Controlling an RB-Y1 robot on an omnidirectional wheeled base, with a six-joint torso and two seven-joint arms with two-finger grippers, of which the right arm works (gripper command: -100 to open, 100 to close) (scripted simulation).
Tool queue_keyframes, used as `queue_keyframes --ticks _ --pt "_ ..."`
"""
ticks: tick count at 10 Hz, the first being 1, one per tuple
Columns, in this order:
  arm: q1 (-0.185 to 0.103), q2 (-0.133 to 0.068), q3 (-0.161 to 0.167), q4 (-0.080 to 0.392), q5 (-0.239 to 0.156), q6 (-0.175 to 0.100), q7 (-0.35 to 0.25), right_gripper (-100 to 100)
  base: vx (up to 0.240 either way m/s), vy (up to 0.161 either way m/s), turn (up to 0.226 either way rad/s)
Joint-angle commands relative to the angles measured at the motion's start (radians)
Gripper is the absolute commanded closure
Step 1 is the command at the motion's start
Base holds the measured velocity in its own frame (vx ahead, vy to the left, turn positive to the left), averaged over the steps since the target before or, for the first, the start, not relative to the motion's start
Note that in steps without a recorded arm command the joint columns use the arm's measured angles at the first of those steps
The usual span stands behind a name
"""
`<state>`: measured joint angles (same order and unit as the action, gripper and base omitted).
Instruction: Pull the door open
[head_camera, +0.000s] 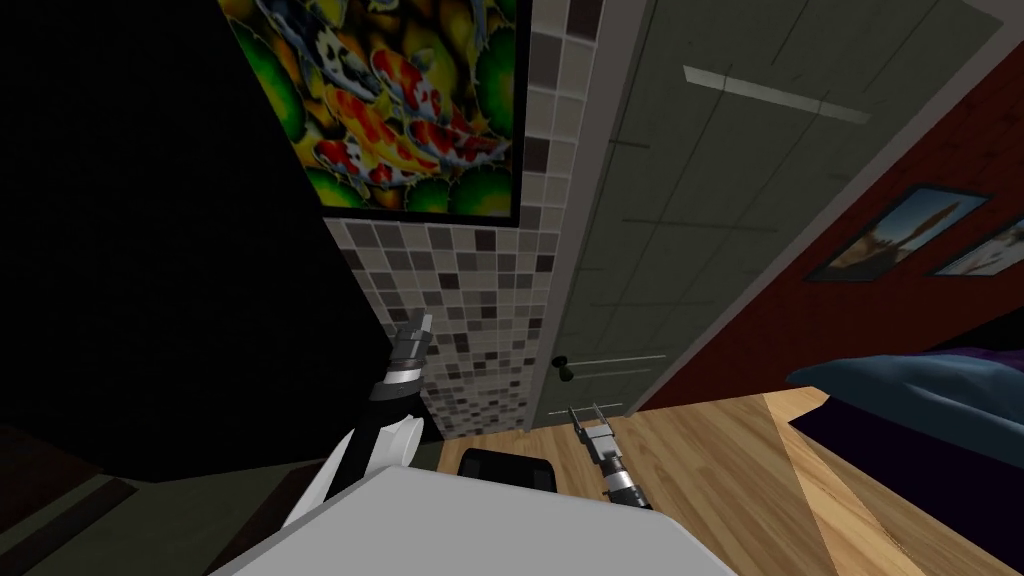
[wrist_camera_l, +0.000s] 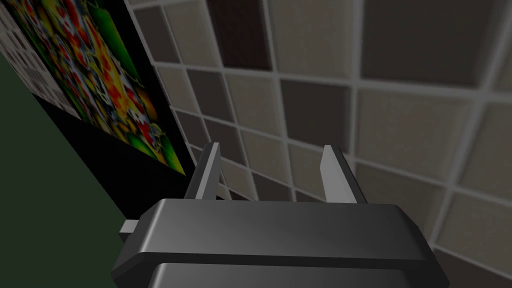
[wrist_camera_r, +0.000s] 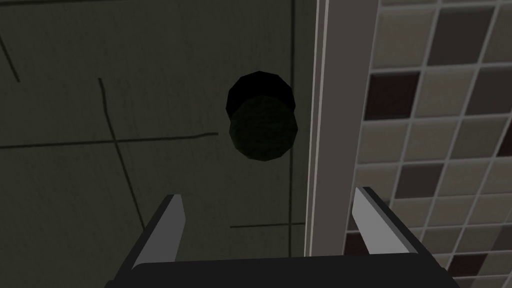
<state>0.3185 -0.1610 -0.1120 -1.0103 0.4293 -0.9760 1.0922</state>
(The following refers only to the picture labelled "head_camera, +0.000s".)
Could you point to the small black framed picture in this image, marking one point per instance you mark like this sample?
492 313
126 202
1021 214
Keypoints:
986 252

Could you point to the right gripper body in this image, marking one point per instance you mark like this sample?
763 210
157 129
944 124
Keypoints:
599 440

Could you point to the grey-green door leaf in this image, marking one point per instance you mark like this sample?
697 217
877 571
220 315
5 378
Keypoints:
720 208

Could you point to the colourful koi fish painting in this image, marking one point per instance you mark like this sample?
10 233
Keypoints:
400 104

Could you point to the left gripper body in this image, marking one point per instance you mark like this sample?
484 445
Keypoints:
411 346

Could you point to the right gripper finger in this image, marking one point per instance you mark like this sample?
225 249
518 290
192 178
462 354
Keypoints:
578 418
601 414

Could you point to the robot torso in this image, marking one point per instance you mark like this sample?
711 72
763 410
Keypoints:
488 532

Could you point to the black round door knob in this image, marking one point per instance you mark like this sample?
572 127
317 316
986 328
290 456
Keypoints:
563 369

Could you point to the large black framed picture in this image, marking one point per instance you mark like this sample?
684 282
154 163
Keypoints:
896 234

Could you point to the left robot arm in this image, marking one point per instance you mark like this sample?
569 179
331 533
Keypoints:
382 432

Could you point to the bed with blue pillow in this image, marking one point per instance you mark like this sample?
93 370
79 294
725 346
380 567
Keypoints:
920 408

